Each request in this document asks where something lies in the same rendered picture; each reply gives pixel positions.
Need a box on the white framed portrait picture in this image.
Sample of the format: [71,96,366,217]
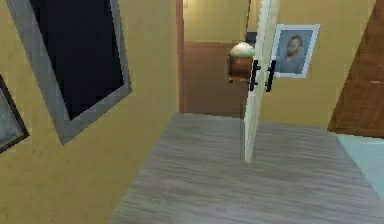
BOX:
[269,23,321,79]

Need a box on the black door handle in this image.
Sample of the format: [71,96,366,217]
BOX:
[249,59,262,92]
[265,59,277,93]

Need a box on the brown wooden cabinet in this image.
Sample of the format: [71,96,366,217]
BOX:
[183,40,249,118]

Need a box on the cream room door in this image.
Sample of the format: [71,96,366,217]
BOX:
[243,0,281,164]

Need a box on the brown pot with pale top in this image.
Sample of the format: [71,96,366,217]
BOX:
[227,41,256,84]

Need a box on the brown room door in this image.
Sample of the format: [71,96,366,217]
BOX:
[327,0,384,139]

